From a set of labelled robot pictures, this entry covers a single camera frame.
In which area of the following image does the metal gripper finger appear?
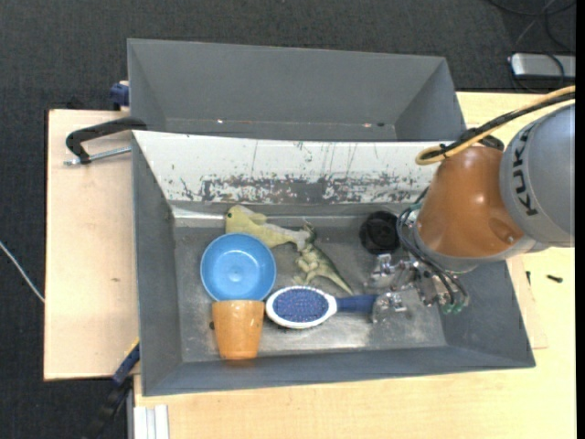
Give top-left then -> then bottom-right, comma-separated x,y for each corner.
370,289 -> 411,325
363,252 -> 409,291

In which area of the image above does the blue bowl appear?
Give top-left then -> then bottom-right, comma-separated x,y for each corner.
199,232 -> 278,303

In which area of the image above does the grey metal bin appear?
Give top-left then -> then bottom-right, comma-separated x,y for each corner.
126,37 -> 537,398

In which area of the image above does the yellow plush toy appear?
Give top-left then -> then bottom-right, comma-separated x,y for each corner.
224,204 -> 306,250

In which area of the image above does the orange cup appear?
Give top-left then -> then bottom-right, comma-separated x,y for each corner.
210,299 -> 267,361

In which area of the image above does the blue and white hairbrush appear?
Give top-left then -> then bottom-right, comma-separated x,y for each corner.
264,284 -> 381,330

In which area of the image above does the black round cap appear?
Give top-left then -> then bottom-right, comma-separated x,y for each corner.
357,209 -> 403,256

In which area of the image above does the green toy dinosaur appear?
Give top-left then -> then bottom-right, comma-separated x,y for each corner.
293,223 -> 355,297

